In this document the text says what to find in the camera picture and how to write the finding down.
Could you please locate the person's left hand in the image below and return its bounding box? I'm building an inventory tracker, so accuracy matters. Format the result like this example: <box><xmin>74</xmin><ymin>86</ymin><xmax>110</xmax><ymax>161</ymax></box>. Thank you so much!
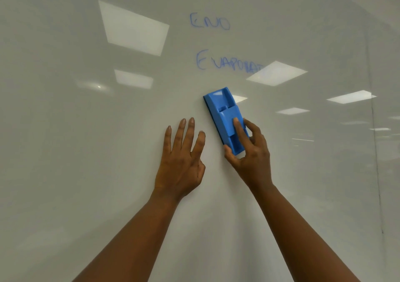
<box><xmin>154</xmin><ymin>117</ymin><xmax>206</xmax><ymax>202</ymax></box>

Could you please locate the person's right hand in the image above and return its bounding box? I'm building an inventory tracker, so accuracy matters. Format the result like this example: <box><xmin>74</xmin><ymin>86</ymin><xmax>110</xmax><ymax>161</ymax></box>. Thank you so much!
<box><xmin>223</xmin><ymin>117</ymin><xmax>274</xmax><ymax>192</ymax></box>

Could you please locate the blue whiteboard eraser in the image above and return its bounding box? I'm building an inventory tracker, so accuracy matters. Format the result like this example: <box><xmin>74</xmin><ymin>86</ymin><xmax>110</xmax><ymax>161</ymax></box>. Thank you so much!
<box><xmin>203</xmin><ymin>87</ymin><xmax>251</xmax><ymax>157</ymax></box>

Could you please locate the person's right forearm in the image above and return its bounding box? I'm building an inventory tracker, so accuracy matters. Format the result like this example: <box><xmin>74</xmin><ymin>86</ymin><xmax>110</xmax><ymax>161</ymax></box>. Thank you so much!
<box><xmin>251</xmin><ymin>184</ymin><xmax>362</xmax><ymax>282</ymax></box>

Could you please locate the person's left forearm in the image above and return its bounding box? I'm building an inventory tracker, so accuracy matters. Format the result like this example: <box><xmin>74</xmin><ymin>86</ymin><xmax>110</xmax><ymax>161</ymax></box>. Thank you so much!
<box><xmin>72</xmin><ymin>190</ymin><xmax>184</xmax><ymax>282</ymax></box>

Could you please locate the white whiteboard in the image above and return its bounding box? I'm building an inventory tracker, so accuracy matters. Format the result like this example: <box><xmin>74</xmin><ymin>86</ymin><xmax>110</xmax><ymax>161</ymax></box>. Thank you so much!
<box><xmin>0</xmin><ymin>0</ymin><xmax>400</xmax><ymax>282</ymax></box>

